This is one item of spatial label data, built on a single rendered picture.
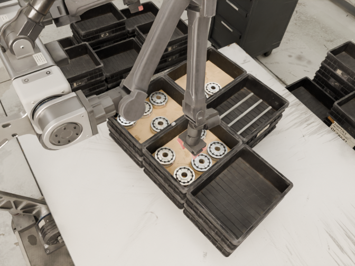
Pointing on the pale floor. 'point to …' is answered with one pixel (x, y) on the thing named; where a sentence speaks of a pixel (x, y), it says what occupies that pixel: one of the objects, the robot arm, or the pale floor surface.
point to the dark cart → (251, 24)
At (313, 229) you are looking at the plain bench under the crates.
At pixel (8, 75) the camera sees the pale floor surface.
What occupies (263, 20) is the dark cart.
